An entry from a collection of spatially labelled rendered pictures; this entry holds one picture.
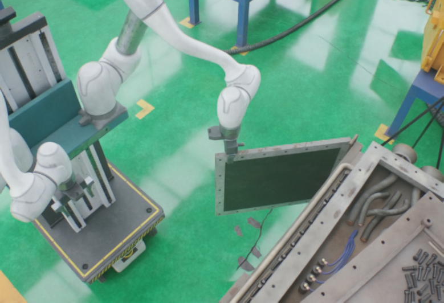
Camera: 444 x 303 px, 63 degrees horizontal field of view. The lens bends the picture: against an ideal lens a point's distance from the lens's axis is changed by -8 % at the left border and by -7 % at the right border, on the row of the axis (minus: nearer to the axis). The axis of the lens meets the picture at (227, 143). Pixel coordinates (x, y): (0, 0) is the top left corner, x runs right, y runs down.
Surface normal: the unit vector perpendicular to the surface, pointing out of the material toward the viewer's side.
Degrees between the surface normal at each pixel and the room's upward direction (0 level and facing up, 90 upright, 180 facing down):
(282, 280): 0
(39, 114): 90
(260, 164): 90
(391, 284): 0
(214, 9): 0
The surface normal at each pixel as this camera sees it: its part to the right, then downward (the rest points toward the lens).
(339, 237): 0.03, -0.62
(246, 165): 0.17, 0.78
